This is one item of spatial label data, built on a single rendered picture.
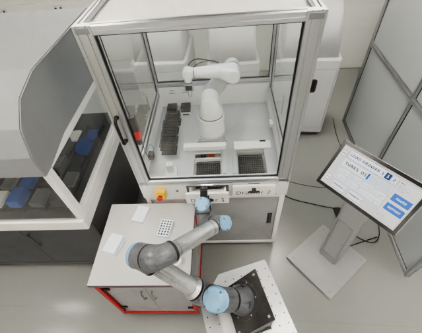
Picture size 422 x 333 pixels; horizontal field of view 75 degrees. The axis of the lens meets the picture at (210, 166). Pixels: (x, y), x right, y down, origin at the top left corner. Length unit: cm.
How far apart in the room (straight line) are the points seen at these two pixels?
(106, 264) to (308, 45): 164
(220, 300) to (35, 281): 205
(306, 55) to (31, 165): 140
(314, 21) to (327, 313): 206
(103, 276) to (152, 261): 76
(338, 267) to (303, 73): 179
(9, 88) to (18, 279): 199
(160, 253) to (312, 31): 109
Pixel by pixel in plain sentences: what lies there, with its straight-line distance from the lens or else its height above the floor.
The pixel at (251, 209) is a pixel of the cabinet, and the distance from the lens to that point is 215.
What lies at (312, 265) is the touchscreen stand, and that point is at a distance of 263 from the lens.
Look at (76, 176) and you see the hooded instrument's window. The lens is 194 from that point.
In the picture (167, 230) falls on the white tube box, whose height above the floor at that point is 80.
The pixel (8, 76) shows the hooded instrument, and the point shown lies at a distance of 171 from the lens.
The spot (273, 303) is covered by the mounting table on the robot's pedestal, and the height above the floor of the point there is 76.
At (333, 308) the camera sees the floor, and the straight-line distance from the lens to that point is 259.
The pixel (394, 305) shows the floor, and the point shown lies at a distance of 278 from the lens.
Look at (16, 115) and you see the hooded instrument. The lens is 156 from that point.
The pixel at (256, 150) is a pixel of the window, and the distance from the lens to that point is 165.
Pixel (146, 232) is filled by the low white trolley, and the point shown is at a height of 76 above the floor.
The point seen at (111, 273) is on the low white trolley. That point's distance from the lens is 190.
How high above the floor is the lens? 240
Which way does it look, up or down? 48 degrees down
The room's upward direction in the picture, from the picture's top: 6 degrees counter-clockwise
